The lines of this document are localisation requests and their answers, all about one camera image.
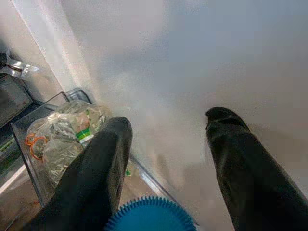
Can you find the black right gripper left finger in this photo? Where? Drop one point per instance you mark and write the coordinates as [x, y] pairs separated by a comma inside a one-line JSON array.
[[93, 173]]

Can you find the orange rubber band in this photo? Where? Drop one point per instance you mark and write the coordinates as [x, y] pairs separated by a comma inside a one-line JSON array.
[[36, 144]]

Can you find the dark fridge shelf tray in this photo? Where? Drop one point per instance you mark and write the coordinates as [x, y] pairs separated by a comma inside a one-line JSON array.
[[12, 96]]

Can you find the clear plastic bag of produce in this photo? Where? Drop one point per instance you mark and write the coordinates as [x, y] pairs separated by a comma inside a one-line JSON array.
[[62, 134]]

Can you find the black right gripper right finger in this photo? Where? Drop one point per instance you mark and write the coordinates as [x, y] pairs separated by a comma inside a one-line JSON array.
[[250, 168]]

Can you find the clear plastic fridge door bin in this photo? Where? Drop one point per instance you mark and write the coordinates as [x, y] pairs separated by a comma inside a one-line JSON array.
[[29, 134]]

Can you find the clear bottle with blue cap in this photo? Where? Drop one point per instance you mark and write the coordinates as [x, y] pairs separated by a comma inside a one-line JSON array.
[[150, 215]]

